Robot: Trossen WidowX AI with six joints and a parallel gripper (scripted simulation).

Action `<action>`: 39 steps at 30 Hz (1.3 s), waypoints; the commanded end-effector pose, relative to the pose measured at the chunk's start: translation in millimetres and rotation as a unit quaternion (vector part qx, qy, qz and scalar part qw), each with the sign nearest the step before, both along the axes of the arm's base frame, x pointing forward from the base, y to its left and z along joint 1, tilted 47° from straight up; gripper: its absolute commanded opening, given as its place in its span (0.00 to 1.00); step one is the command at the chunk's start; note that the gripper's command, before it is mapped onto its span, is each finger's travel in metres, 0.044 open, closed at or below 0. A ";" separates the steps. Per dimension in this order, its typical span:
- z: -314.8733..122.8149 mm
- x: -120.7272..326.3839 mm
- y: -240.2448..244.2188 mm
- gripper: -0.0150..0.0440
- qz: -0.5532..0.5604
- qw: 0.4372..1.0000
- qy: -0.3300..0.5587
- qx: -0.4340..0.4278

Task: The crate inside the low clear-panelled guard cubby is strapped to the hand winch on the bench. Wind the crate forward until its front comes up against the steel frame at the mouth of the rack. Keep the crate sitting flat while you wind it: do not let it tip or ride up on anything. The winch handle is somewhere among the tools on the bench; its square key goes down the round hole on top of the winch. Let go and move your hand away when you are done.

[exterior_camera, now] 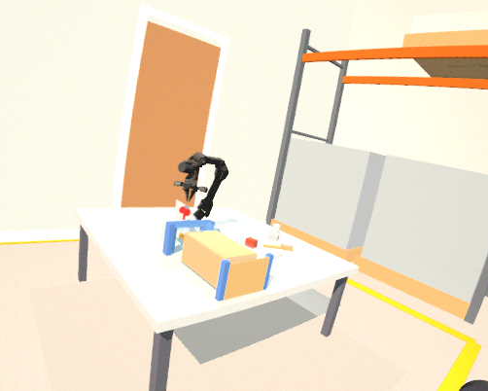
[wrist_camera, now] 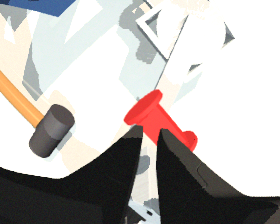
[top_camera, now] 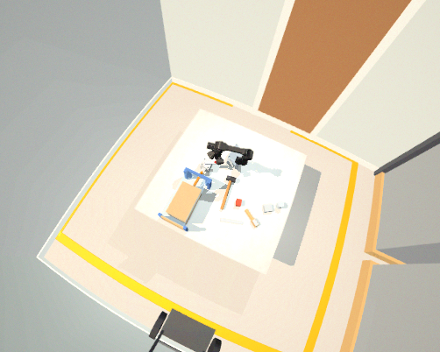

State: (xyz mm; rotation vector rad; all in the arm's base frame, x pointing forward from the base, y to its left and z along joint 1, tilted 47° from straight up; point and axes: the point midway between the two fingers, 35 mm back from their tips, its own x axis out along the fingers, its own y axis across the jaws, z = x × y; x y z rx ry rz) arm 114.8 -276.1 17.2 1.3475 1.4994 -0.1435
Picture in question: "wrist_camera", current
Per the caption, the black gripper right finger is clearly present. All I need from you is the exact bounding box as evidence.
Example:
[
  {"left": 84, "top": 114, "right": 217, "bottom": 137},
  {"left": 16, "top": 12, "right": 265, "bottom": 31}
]
[{"left": 156, "top": 128, "right": 280, "bottom": 224}]

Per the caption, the hammer with grey head and wooden handle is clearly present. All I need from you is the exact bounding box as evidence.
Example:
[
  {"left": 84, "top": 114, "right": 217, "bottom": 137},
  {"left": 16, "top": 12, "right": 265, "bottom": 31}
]
[{"left": 0, "top": 72, "right": 76, "bottom": 159}]

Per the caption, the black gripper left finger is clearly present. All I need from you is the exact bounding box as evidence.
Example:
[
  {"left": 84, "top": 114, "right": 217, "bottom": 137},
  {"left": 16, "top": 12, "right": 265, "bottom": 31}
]
[{"left": 0, "top": 125, "right": 144, "bottom": 224}]

